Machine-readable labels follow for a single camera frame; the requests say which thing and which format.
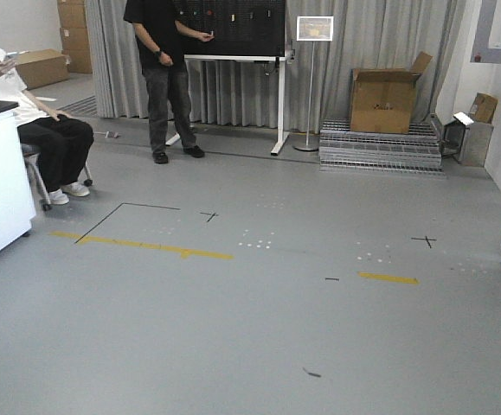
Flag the open cardboard box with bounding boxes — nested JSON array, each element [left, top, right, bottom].
[[350, 52, 433, 134]]

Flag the small cardboard box right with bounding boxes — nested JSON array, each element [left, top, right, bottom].
[[468, 93, 498, 124]]

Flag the standing person black shirt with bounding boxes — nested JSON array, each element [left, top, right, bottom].
[[124, 0, 214, 164]]

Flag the seated person white shirt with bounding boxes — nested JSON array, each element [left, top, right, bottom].
[[0, 4, 95, 206]]

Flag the cardboard box on floor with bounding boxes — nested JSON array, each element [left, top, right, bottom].
[[16, 49, 69, 89]]

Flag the stacked cardboard boxes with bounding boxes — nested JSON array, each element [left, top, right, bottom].
[[57, 0, 93, 73]]

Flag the metal sign stand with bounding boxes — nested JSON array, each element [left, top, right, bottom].
[[292, 16, 334, 152]]

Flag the grey curtain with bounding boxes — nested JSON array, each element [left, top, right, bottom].
[[85, 1, 466, 131]]

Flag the rolling chair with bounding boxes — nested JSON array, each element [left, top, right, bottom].
[[21, 135, 93, 208]]

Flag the stacked metal grates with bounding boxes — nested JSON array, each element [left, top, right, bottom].
[[318, 120, 445, 178]]

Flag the black display board stand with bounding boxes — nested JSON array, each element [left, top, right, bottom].
[[175, 1, 292, 156]]

